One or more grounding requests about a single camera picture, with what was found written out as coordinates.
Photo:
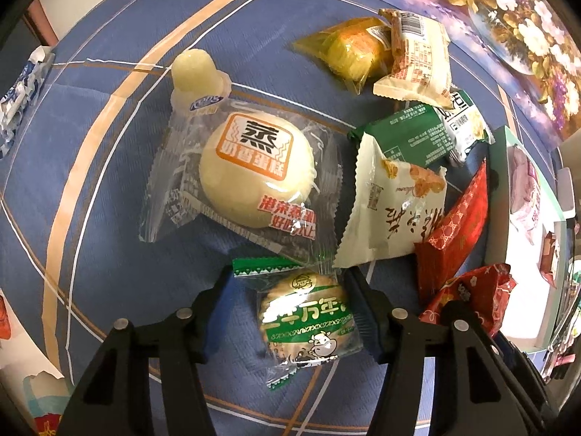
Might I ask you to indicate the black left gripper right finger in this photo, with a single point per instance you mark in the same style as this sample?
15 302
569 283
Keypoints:
474 391

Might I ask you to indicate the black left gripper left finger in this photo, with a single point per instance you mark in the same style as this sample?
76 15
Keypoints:
113 395

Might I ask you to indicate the red brown snack packet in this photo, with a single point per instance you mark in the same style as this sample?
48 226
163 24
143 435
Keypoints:
548 250

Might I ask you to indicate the green round biscuit packet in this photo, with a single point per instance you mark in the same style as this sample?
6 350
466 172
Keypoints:
304 318

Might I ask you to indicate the purple pink snack packet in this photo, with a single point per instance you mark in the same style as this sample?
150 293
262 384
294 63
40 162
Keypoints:
525 192

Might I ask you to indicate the red flower snack packet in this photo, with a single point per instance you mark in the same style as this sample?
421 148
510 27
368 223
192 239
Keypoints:
486 290

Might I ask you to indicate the blue striped tablecloth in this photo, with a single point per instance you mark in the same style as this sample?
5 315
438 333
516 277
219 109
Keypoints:
72 260

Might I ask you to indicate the red patterned snack packet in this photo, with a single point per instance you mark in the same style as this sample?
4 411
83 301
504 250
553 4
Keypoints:
448 246

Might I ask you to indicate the white teal storage box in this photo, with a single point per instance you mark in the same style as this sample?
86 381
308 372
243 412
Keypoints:
532 309

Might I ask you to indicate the white orange snack packet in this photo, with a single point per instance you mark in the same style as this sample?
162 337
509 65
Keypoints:
397 205

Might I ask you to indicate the white device on table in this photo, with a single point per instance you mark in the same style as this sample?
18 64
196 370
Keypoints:
565 192

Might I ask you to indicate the clear steamed cake packet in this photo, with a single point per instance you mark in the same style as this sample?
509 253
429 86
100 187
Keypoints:
269 175

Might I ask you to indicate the white green small packet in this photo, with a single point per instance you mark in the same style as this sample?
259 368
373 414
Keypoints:
465 126

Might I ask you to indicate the dark green snack packet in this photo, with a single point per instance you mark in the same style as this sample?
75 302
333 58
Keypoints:
415 135

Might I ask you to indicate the blue white snack packet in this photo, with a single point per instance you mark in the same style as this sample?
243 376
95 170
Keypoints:
22 93

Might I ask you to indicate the beige barcode snack packet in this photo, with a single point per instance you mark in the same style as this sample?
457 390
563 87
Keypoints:
421 67

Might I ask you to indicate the yellow jelly cup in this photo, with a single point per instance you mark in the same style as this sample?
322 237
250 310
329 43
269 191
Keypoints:
198 85

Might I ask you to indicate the yellow orange snack packet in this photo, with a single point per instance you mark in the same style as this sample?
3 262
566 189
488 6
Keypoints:
356 50

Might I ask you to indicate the floral canvas painting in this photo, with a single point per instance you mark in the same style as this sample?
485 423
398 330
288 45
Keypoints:
524 45

